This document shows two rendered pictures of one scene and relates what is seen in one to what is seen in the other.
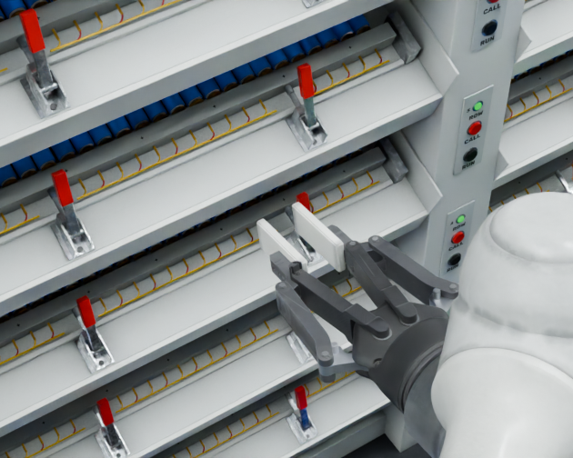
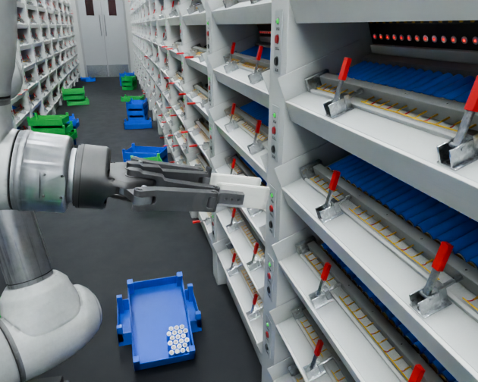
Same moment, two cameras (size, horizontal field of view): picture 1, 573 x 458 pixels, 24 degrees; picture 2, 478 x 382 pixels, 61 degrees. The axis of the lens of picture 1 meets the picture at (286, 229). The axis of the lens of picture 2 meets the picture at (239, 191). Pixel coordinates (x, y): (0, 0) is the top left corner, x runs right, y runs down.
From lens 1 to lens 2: 1.18 m
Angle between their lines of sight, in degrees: 84
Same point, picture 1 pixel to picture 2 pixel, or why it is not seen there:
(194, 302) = (354, 343)
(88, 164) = (364, 201)
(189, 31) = (394, 131)
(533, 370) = not seen: outside the picture
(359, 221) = not seen: outside the picture
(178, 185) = (367, 245)
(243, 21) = (410, 144)
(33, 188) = (347, 189)
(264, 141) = (413, 280)
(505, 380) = not seen: outside the picture
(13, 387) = (304, 274)
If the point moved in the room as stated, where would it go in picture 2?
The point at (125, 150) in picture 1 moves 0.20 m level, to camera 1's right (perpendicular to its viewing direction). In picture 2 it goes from (376, 211) to (378, 277)
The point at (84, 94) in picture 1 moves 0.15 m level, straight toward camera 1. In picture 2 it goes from (341, 119) to (246, 117)
